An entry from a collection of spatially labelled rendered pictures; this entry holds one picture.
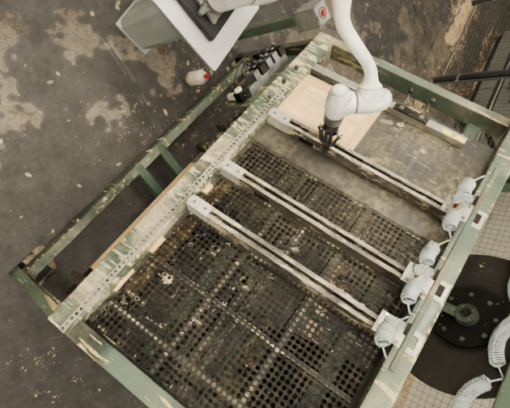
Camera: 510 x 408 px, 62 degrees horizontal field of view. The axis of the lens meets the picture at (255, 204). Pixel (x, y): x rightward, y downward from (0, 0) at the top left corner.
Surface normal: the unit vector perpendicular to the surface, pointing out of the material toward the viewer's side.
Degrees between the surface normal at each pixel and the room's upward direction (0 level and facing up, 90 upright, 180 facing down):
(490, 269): 90
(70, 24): 0
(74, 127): 0
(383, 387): 54
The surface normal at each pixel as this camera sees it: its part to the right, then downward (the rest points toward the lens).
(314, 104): 0.00, -0.48
